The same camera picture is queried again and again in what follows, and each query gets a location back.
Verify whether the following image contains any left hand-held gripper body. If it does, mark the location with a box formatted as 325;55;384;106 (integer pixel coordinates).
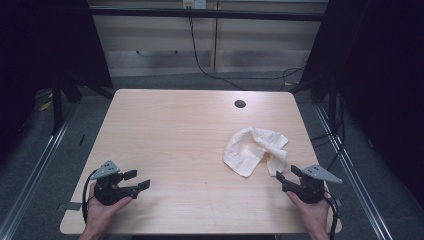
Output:
89;159;139;206

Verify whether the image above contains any person's right hand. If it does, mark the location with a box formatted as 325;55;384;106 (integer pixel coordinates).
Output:
285;190;332;234

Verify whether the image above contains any person's left hand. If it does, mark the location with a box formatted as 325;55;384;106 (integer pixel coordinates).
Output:
86;181;134;233

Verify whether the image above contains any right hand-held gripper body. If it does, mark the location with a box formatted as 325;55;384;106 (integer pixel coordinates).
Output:
282;164;344;205

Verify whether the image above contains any black horizontal metal bar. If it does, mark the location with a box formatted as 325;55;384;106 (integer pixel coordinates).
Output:
89;8;326;22

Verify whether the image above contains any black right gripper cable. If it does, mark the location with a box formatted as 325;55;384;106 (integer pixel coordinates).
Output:
322;189;340;240

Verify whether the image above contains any metal floor rail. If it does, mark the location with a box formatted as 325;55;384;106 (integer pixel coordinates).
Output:
314;104;396;240
0;109;77;240

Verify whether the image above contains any long black floor cable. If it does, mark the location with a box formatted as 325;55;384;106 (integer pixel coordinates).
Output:
188;6;305;92

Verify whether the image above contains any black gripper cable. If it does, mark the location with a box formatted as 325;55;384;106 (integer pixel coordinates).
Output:
322;189;340;240
81;169;98;224

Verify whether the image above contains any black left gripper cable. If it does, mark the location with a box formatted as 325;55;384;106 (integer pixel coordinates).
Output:
81;169;98;224

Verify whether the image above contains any dark curtain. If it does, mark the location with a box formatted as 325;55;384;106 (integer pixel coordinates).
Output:
299;0;424;209
0;0;113;164

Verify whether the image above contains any black stand leg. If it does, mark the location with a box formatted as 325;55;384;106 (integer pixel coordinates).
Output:
328;79;338;132
51;79;65;135

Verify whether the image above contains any bundle of black floor cables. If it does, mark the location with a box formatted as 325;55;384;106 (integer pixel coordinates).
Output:
309;93;348;171

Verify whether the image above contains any white wall socket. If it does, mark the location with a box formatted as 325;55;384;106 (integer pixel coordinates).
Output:
182;0;208;10

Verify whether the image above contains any white printed muslin cloth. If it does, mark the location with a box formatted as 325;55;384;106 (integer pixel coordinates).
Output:
222;126;290;179

